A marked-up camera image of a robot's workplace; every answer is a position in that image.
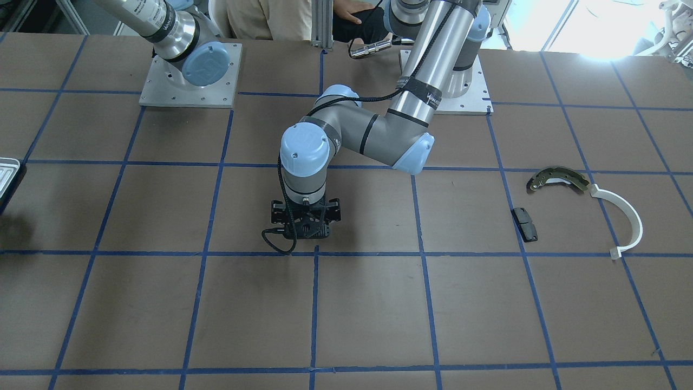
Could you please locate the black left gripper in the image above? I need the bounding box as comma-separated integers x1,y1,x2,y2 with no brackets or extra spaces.
271,198,341,239

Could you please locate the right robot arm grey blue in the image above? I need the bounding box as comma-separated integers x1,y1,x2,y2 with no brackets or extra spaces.
96,1,230,87

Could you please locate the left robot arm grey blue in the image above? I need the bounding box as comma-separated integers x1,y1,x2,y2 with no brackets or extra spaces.
265,1,488,240

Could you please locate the silver ribbed metal tray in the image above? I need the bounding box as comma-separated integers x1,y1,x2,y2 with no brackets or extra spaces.
1,157,22,200

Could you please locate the silver cylindrical connector plug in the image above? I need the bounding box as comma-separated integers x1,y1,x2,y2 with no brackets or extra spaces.
349,40,392,60

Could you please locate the seated person beige shirt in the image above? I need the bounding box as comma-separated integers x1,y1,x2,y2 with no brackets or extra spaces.
224,1,389,44

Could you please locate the black brake pad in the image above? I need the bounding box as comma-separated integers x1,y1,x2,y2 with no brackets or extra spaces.
511,207,539,243

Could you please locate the metal brake shoe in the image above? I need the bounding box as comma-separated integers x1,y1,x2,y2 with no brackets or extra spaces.
526,166,591,192

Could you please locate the white curved plastic part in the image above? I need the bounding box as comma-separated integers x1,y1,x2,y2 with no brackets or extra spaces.
589,184,643,261

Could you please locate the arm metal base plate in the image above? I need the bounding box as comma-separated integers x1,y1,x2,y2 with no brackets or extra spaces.
139,42,243,108
400,50,492,115

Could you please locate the aluminium frame post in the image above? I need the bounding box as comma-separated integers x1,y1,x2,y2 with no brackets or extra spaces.
310,0,334,51

